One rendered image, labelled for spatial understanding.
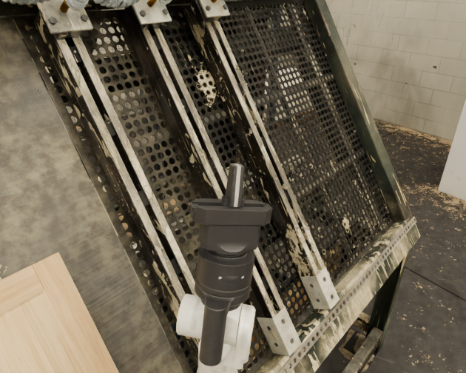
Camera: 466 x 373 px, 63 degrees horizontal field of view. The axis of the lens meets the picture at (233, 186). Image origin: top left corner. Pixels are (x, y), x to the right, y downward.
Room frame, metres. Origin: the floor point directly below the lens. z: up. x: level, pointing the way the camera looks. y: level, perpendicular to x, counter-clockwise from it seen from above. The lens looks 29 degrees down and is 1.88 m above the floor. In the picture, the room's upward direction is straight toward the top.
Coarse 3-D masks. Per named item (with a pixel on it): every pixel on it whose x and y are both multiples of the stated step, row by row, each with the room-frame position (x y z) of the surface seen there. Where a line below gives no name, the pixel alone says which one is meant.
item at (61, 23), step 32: (64, 0) 0.90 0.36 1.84; (64, 32) 0.89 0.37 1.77; (64, 64) 0.89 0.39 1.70; (96, 96) 0.89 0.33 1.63; (96, 128) 0.83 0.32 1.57; (128, 160) 0.82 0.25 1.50; (128, 192) 0.77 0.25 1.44; (160, 224) 0.76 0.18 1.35; (160, 256) 0.70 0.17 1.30; (192, 288) 0.69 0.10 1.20; (192, 352) 0.64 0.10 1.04
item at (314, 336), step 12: (408, 228) 1.40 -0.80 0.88; (396, 240) 1.30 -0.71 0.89; (384, 252) 1.21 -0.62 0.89; (372, 264) 1.14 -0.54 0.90; (360, 288) 1.03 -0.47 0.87; (348, 300) 0.97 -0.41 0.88; (336, 312) 0.91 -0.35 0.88; (324, 324) 0.85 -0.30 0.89; (312, 336) 0.80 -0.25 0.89; (300, 348) 0.76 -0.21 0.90; (288, 360) 0.72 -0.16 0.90; (288, 372) 0.69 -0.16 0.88
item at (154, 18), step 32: (160, 0) 1.05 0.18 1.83; (128, 32) 1.12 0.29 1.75; (160, 32) 1.11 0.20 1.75; (160, 64) 1.05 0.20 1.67; (160, 96) 1.04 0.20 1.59; (192, 128) 0.99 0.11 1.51; (192, 160) 0.96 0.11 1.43; (224, 192) 0.93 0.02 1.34; (256, 256) 0.85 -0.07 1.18; (256, 288) 0.80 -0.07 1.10; (288, 320) 0.78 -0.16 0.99; (288, 352) 0.72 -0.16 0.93
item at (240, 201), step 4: (240, 164) 0.50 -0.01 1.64; (240, 168) 0.49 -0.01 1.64; (244, 168) 0.49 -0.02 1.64; (240, 172) 0.48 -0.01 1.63; (240, 176) 0.48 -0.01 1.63; (240, 180) 0.48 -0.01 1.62; (240, 184) 0.48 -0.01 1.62; (240, 188) 0.48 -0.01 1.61; (240, 192) 0.47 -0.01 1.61; (240, 196) 0.47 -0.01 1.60; (236, 200) 0.47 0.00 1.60; (240, 200) 0.47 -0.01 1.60; (244, 200) 0.48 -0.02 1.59; (236, 204) 0.47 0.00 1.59; (240, 204) 0.47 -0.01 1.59
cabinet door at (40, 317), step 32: (0, 288) 0.54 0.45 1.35; (32, 288) 0.57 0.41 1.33; (64, 288) 0.60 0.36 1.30; (0, 320) 0.51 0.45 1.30; (32, 320) 0.53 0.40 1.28; (64, 320) 0.55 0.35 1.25; (0, 352) 0.47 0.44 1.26; (32, 352) 0.49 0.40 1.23; (64, 352) 0.51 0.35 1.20; (96, 352) 0.54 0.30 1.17
